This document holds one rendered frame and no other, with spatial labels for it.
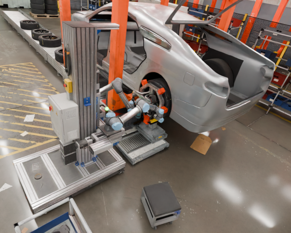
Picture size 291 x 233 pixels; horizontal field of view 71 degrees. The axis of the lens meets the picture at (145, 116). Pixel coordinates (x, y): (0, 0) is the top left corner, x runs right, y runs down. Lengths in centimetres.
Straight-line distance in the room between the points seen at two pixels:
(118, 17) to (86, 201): 246
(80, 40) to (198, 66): 146
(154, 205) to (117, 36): 226
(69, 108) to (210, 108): 173
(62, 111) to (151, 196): 142
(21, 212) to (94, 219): 86
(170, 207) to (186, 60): 185
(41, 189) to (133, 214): 117
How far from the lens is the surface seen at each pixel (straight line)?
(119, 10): 301
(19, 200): 314
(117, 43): 309
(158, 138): 368
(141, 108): 252
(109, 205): 291
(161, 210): 256
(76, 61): 219
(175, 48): 301
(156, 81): 326
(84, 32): 215
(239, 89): 445
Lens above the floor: 247
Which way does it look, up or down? 34 degrees down
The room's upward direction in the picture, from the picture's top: 10 degrees clockwise
